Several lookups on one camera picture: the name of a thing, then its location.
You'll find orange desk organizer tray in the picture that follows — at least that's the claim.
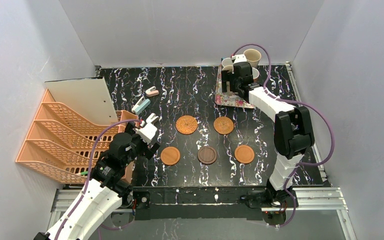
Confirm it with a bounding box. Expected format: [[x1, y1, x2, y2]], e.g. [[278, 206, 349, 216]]
[[117, 110, 138, 184]]

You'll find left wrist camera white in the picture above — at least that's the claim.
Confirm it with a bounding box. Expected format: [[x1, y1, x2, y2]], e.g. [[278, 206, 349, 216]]
[[135, 123, 158, 144]]

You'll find blue mug white inside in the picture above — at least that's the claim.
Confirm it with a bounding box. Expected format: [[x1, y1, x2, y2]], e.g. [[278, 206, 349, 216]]
[[221, 57, 233, 68]]

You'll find dark walnut wooden coaster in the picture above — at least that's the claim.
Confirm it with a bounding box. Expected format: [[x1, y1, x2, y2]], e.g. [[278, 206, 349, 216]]
[[197, 146, 217, 165]]

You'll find pink mini stapler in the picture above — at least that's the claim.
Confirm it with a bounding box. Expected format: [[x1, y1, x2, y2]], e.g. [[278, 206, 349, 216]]
[[145, 86, 160, 97]]

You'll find woven rattan coaster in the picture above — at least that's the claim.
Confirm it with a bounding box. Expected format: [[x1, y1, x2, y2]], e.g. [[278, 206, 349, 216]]
[[175, 115, 198, 135], [213, 116, 235, 135]]

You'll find tall beige mug rear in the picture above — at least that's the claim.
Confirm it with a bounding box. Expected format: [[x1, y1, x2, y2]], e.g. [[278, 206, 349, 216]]
[[243, 48, 262, 68]]

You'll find white folder board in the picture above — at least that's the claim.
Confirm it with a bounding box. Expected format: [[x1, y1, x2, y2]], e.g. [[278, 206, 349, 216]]
[[44, 77, 119, 125]]

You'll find light wooden coaster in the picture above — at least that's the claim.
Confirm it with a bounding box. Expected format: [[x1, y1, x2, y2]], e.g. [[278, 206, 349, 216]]
[[160, 146, 181, 166], [234, 145, 255, 164]]

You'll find floral tray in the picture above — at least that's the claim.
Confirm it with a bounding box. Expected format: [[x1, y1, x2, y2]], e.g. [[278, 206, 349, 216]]
[[215, 64, 255, 109]]

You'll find blue white stapler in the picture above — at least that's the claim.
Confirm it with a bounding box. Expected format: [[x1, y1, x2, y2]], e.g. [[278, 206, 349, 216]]
[[131, 96, 151, 115]]

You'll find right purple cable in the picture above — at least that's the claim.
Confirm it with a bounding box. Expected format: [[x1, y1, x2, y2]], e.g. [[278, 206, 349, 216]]
[[231, 43, 336, 229]]

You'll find orange mesh file rack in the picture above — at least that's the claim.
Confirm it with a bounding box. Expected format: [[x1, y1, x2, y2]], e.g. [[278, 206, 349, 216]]
[[15, 88, 122, 185]]

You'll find pink floral mug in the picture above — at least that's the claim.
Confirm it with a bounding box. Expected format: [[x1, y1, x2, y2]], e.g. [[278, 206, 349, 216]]
[[251, 67, 260, 83]]

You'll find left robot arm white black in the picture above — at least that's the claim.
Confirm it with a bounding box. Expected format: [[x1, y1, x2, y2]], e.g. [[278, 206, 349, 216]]
[[34, 119, 160, 240]]

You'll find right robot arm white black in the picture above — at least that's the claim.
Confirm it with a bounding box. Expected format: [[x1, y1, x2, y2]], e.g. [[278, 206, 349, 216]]
[[220, 61, 315, 204]]

